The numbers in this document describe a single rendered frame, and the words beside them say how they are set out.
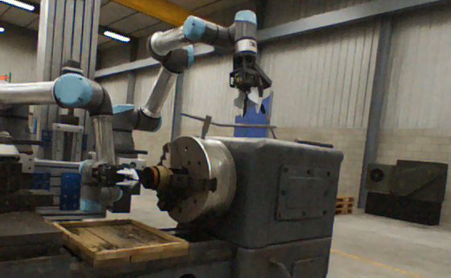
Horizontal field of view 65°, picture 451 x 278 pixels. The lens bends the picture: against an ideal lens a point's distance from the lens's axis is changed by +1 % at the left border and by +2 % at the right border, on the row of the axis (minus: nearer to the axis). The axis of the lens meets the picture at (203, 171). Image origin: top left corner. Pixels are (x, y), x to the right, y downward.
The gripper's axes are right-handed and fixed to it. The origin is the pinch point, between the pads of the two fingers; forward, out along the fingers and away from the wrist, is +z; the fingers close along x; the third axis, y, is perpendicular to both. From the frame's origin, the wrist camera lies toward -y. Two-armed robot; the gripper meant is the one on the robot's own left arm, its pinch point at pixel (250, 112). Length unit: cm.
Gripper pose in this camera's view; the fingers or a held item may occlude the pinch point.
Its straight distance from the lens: 126.8
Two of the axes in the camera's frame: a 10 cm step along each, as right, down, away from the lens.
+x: 6.5, -0.7, -7.6
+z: 0.1, 10.0, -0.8
